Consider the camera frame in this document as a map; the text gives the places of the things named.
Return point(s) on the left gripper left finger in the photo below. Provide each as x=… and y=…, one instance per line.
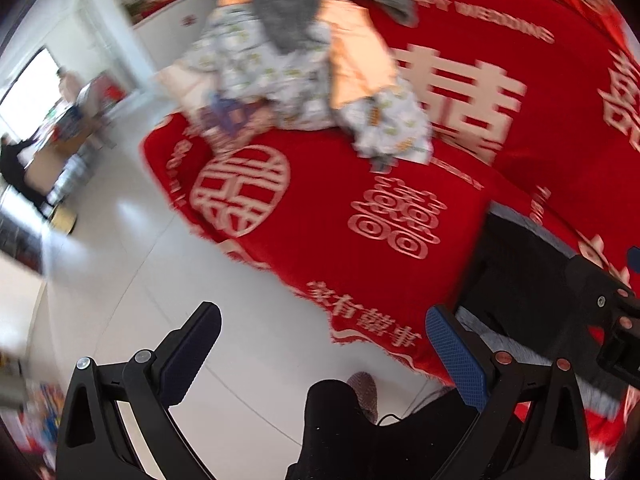
x=93, y=442

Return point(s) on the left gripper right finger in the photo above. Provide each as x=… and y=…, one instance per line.
x=530, y=421

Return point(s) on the black pants grey waistband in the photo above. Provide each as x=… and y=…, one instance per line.
x=516, y=297

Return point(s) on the operator black trouser leg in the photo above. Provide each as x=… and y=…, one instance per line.
x=339, y=442

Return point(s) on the red wedding bedspread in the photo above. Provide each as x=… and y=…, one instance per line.
x=535, y=106

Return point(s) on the black chair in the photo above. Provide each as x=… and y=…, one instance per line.
x=14, y=173

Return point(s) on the orange peach cloth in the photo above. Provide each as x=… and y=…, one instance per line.
x=340, y=43

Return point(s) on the standing person in background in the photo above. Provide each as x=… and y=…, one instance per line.
x=70, y=87

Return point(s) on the patterned white pajamas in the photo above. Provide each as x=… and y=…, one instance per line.
x=388, y=126

